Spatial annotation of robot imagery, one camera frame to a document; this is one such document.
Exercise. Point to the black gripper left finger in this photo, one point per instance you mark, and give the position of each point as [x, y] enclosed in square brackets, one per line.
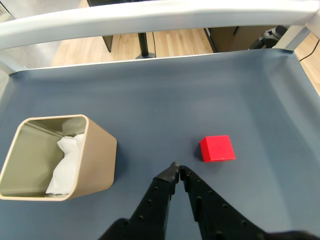
[152, 210]

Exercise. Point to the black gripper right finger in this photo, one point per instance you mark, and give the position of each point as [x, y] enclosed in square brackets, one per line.
[217, 220]

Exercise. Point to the red cube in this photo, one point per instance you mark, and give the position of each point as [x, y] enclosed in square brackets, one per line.
[220, 148]

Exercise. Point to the beige square box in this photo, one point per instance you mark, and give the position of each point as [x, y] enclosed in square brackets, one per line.
[97, 160]

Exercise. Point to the white crumpled tissue paper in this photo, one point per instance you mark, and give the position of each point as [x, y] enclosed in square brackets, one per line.
[67, 162]

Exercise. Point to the black pole stand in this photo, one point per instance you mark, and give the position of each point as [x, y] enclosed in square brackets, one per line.
[143, 45]

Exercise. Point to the dark flat panel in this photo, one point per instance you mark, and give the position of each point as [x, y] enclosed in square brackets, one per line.
[108, 42]

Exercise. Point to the brown cabinet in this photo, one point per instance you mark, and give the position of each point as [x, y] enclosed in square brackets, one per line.
[230, 37]

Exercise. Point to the black chair base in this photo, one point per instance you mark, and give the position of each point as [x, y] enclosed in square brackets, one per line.
[272, 35]

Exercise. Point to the white cart frame rail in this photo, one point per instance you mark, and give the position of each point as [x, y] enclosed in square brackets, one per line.
[150, 20]

